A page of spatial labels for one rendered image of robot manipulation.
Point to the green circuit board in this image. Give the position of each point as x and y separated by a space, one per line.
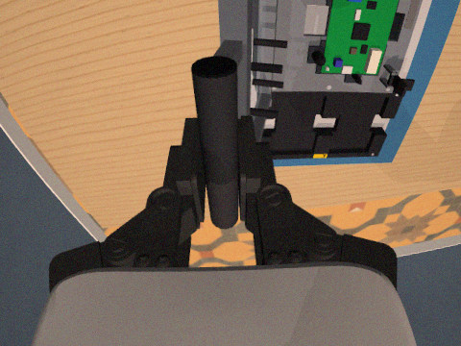
358 32

